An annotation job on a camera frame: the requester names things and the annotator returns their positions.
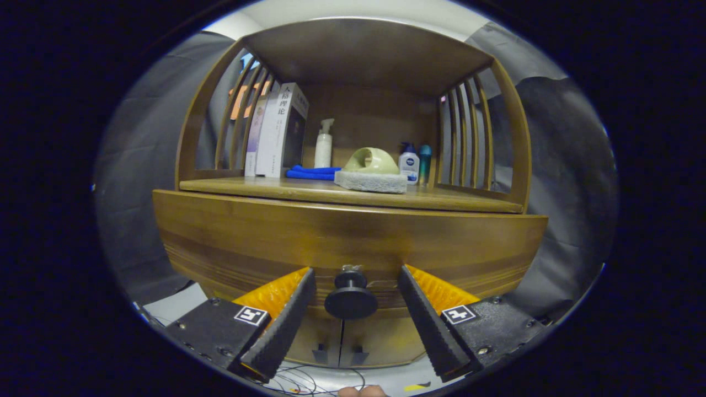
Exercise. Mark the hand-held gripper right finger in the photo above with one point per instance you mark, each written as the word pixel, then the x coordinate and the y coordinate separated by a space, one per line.
pixel 430 325

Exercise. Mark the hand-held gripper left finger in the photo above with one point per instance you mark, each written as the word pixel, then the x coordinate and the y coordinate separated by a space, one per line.
pixel 287 331

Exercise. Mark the black drawer knob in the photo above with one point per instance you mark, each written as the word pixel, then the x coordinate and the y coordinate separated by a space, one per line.
pixel 351 303

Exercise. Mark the wooden drawer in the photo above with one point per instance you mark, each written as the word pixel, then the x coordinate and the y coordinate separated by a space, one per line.
pixel 248 237

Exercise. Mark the green scrub brush with sponge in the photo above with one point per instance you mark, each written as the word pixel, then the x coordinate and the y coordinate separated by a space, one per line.
pixel 375 162

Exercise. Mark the wooden cabinet door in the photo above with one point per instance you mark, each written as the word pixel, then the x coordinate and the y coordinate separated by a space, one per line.
pixel 325 336
pixel 386 342

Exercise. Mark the wooden countertop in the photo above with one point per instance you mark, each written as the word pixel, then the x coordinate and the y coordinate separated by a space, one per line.
pixel 276 187

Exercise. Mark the wooden cabinet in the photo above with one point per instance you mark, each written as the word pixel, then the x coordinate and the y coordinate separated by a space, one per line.
pixel 364 49

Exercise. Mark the yellow tape strip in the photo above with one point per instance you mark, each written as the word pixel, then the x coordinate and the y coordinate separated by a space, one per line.
pixel 416 386

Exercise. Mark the teal bottle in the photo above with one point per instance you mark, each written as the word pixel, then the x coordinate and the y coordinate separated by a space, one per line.
pixel 425 165

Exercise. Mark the blue cloth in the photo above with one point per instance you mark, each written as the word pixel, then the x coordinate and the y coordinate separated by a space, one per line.
pixel 311 172

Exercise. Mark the white lotion bottle blue cap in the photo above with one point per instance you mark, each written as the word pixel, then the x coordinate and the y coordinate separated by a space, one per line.
pixel 409 165

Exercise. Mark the white spray bottle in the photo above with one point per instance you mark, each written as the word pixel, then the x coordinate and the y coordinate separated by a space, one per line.
pixel 324 149

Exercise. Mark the pale purple book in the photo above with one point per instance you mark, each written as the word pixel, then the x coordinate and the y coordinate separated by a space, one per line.
pixel 255 138

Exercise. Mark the white boxed book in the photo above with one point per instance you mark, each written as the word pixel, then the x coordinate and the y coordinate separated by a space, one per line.
pixel 278 132

